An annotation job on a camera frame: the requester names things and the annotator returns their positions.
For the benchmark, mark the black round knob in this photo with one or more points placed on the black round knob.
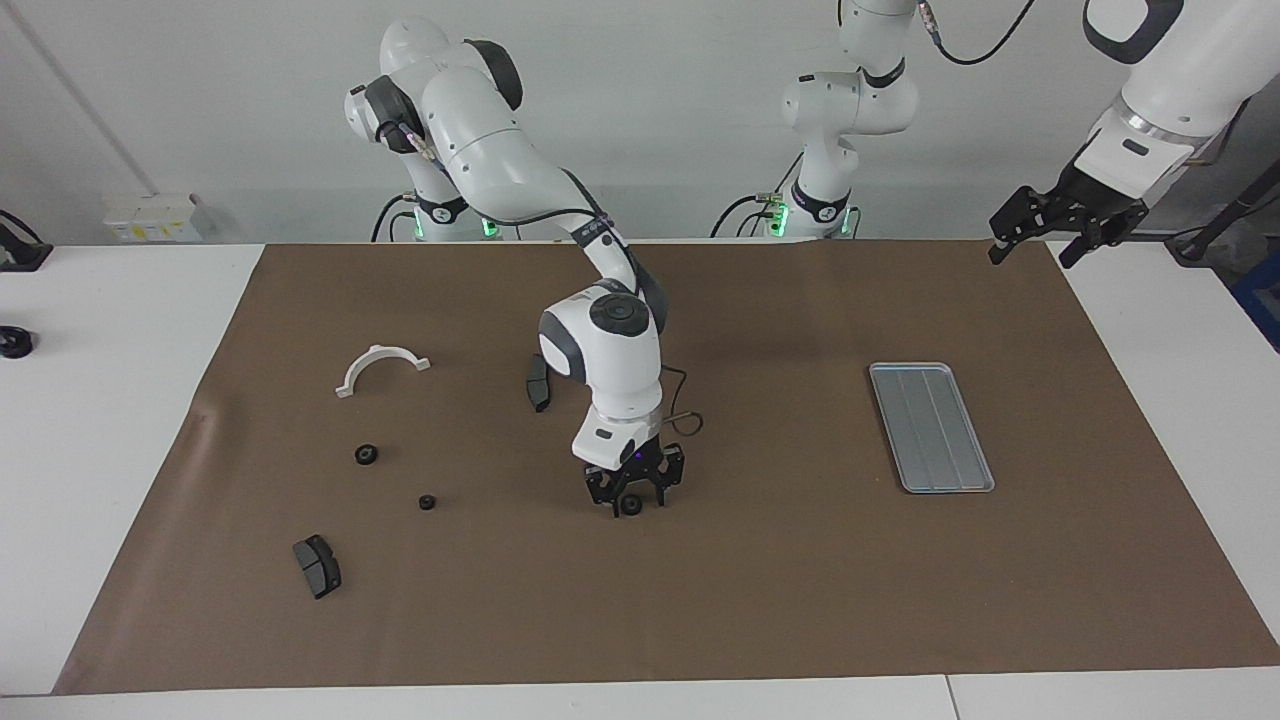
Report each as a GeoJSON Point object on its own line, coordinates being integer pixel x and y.
{"type": "Point", "coordinates": [15, 342]}

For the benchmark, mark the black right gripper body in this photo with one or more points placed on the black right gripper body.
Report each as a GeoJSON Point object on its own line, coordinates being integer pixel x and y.
{"type": "Point", "coordinates": [635, 465]}

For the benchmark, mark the blue crate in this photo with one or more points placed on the blue crate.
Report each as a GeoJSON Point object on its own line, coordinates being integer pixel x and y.
{"type": "Point", "coordinates": [1262, 300]}

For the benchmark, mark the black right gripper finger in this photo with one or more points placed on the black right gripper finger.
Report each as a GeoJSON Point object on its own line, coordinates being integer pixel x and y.
{"type": "Point", "coordinates": [670, 470]}
{"type": "Point", "coordinates": [600, 485]}

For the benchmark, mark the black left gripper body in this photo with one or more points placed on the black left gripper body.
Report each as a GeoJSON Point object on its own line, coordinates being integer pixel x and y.
{"type": "Point", "coordinates": [1095, 200]}

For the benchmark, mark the silver metal tray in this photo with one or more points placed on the silver metal tray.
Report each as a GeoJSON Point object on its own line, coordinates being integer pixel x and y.
{"type": "Point", "coordinates": [930, 430]}

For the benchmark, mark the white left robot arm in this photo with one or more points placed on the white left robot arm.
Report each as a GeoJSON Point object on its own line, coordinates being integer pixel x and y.
{"type": "Point", "coordinates": [850, 100]}

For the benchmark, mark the long dark brake pad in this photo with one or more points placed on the long dark brake pad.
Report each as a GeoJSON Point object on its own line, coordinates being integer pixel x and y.
{"type": "Point", "coordinates": [539, 395]}

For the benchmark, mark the black table clamp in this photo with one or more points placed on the black table clamp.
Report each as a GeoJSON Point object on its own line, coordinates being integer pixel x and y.
{"type": "Point", "coordinates": [20, 255]}

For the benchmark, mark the large black bearing gear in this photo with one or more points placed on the large black bearing gear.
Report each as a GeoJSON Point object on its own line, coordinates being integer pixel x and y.
{"type": "Point", "coordinates": [367, 455]}
{"type": "Point", "coordinates": [630, 505]}

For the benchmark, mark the short dark brake pad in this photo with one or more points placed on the short dark brake pad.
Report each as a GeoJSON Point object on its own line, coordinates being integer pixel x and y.
{"type": "Point", "coordinates": [320, 570]}

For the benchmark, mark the black stand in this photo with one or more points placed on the black stand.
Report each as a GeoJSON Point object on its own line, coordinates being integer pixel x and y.
{"type": "Point", "coordinates": [1215, 222]}

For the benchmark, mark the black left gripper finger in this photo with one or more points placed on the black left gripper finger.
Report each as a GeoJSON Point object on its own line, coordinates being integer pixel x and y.
{"type": "Point", "coordinates": [1115, 225]}
{"type": "Point", "coordinates": [1028, 215]}

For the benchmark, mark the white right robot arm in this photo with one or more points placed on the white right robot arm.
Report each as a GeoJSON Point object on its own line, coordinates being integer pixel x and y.
{"type": "Point", "coordinates": [610, 370]}

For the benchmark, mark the brown table mat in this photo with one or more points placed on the brown table mat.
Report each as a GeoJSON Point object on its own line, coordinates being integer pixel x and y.
{"type": "Point", "coordinates": [800, 600]}

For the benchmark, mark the white curved plastic bracket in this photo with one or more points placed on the white curved plastic bracket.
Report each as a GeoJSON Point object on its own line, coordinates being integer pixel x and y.
{"type": "Point", "coordinates": [378, 352]}

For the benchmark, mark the white power strip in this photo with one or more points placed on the white power strip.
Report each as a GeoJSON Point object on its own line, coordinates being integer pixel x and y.
{"type": "Point", "coordinates": [150, 220]}

